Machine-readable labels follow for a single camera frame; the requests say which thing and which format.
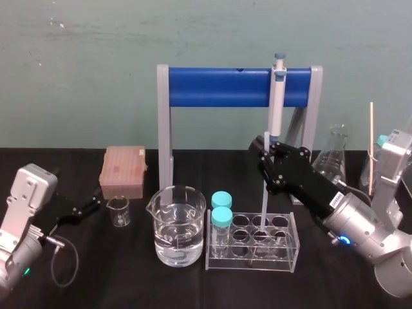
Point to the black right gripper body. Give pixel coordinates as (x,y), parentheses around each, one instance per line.
(313,185)

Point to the teal capped sample tube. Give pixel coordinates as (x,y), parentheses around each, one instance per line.
(222,199)
(221,225)

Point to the white pipette with blue plunger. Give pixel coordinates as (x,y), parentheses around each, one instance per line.
(277,106)

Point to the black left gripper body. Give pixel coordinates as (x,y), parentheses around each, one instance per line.
(59,212)

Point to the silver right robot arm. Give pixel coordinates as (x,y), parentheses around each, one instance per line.
(383,222)

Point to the glass conical flask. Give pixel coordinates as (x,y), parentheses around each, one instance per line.
(334,157)

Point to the small empty glass beaker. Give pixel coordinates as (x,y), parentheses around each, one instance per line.
(118,212)

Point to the clear acrylic test tube rack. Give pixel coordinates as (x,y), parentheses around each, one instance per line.
(254,257)

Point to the black table cloth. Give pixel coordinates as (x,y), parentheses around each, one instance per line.
(128,283)

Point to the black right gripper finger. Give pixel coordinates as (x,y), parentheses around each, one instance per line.
(268,172)
(289,151)

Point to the pink pipette tip box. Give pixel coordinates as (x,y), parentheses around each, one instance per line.
(124,170)

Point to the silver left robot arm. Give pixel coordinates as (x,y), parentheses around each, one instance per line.
(22,206)

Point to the thin wooden stick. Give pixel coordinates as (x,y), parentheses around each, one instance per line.
(371,135)

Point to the teal bottle cap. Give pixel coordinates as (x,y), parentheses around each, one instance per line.
(382,140)

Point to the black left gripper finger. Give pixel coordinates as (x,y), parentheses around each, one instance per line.
(91,199)
(85,214)

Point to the clear stirring rod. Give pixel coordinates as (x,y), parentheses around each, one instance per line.
(264,206)

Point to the small glass flask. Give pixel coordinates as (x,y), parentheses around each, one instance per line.
(366,177)

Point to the large glass beaker with water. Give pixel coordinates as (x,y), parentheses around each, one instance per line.
(178,231)

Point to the grey and blue pipette stand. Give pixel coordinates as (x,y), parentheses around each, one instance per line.
(219,87)

